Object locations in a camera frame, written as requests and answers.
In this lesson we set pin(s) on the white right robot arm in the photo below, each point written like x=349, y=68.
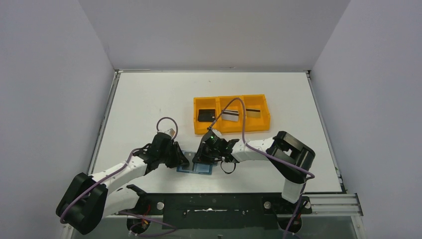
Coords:
x=292, y=158

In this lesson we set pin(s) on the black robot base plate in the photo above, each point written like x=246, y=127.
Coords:
x=267, y=211

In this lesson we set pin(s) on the yellow three-compartment plastic tray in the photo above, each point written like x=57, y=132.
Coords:
x=222, y=103

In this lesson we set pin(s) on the silver striped card middle compartment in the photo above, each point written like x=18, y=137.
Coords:
x=230, y=115

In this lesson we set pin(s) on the black card in tray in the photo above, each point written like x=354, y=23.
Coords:
x=206, y=115

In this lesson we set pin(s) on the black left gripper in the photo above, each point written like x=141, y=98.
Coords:
x=174, y=155

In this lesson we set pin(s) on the blue leather card holder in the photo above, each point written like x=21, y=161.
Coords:
x=195, y=168

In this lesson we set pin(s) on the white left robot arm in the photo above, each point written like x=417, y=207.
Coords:
x=90, y=198

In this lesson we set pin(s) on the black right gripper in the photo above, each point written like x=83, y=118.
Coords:
x=204, y=150

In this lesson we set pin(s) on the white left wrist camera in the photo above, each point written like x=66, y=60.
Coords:
x=170, y=132

